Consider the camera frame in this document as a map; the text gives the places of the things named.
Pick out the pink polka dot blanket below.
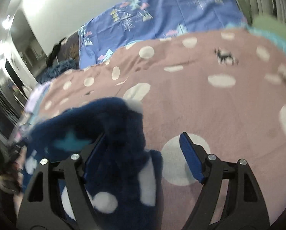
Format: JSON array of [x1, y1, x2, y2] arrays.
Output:
[[36, 28, 286, 229]]

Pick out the navy fleece garment white spots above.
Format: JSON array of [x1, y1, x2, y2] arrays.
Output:
[[23, 97, 162, 229]]

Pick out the blue tree print sheet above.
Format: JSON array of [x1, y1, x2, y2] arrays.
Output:
[[78, 0, 247, 69]]

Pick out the dark teal knitted cloth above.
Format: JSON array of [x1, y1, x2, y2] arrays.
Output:
[[36, 58, 79, 84]]

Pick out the green pillow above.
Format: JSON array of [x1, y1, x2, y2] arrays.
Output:
[[252, 15, 286, 41]]

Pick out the lilac folded cloth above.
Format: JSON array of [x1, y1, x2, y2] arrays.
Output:
[[24, 81, 51, 114]]

